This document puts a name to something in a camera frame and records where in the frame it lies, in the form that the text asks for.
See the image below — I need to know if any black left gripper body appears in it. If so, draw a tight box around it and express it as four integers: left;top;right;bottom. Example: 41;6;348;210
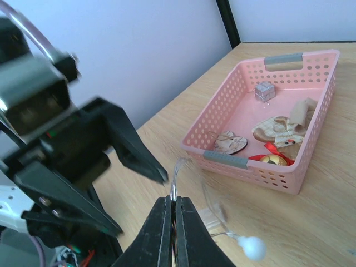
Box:
4;109;111;248

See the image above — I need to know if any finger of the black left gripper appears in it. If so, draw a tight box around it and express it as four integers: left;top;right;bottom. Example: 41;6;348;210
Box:
81;97;169;184
14;164;122;237

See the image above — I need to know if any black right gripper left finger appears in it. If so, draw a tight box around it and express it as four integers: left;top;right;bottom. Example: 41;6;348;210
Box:
112;196;172;267

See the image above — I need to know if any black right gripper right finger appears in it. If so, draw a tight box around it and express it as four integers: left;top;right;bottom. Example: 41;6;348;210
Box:
175;196;234;267

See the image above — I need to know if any clear battery box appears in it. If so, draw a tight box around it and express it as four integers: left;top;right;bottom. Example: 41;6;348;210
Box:
198;202;226;231

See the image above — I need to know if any clear fairy light string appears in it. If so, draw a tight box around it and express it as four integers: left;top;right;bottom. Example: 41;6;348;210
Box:
169;156;268;262

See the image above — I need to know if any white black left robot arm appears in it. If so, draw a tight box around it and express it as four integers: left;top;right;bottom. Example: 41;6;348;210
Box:
1;2;168;261

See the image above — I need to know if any wooden heart ornament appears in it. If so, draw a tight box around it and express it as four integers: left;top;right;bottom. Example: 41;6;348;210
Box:
209;131;248;155

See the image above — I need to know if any gold bell with red ribbon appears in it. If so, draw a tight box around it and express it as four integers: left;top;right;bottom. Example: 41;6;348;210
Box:
249;142;294;166

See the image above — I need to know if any pink perforated plastic basket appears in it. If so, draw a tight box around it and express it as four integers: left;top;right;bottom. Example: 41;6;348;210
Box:
181;50;340;195

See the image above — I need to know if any silver gift box ornament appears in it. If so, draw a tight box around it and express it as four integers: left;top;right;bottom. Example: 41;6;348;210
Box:
254;81;276;103

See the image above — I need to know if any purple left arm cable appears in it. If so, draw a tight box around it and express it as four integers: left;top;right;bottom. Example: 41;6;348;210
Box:
0;4;56;61

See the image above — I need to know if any black enclosure frame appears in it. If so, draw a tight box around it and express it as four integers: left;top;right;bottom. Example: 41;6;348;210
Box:
216;1;355;48

